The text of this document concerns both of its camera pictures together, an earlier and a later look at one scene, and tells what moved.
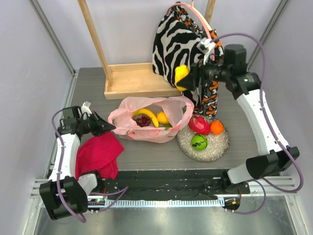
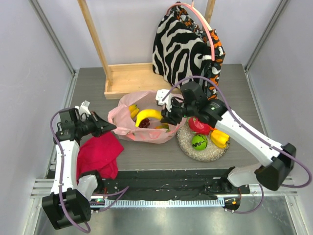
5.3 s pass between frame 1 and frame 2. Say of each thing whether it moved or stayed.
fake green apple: stayed
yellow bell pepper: moved
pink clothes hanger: stayed
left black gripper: stayed
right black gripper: moved
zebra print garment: stayed
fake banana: moved
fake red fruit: stayed
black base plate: stayed
